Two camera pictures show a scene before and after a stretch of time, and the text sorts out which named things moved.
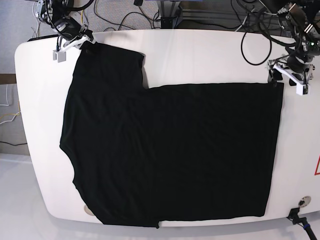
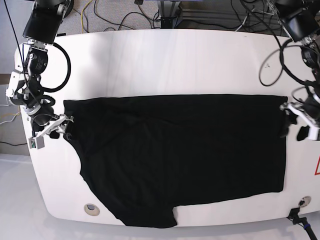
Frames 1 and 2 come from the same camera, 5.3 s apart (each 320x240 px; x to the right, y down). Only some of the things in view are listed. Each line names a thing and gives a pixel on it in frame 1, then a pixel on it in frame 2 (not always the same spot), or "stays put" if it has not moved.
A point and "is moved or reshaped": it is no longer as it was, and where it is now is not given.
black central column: (168, 10) stays put
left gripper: (298, 72) -> (308, 109)
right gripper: (70, 30) -> (46, 123)
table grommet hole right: (304, 201) stays put
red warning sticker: (317, 166) stays put
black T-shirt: (180, 151) is moved or reshaped
